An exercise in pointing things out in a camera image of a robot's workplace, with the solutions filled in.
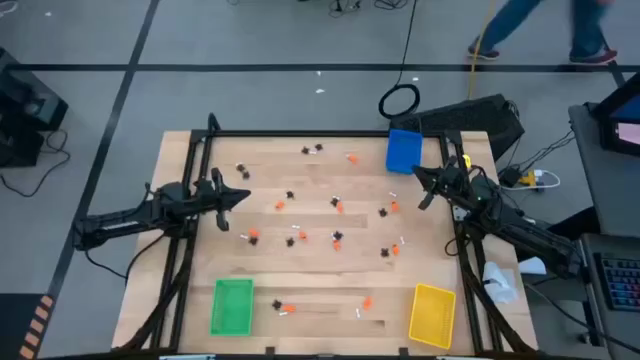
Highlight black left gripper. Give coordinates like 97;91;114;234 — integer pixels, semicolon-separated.
192;167;252;233

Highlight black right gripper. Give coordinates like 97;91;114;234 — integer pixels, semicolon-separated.
412;158;471;210

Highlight blue plastic basket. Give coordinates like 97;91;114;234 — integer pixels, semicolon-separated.
385;128;424;176

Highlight green plastic basket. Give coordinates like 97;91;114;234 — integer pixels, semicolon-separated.
209;278;255;337

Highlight yellow plastic basket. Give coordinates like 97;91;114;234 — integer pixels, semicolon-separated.
408;283;457;351

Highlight black power adapter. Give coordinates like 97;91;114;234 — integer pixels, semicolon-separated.
498;167;524;189

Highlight white crumpled plastic bag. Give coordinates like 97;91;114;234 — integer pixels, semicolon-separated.
481;260;521;305

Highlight white paper sheet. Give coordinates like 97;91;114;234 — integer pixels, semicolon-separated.
517;256;548;276

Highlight black desk base bar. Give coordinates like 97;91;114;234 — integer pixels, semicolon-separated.
547;207;601;239

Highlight black computer monitor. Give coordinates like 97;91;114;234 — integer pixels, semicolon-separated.
592;72;640;157

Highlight backlit black keyboard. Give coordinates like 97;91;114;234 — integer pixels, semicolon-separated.
593;251;640;312

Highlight person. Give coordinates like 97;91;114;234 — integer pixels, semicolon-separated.
467;0;619;65

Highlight black equipment case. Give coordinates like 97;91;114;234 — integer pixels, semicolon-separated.
0;47;70;169

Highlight dark grey desk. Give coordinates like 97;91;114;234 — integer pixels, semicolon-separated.
577;232;640;360

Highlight black mat orange stripes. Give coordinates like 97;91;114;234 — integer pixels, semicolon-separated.
0;292;56;360

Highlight black coiled hanging cable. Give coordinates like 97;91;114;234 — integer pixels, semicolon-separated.
377;0;422;121

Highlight yellow hanging cable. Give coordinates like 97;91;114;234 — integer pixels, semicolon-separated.
466;0;498;100

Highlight white cable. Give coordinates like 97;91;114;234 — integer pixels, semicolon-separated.
514;168;562;192

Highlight black floor cable bundle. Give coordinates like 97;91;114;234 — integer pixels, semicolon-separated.
327;0;412;12

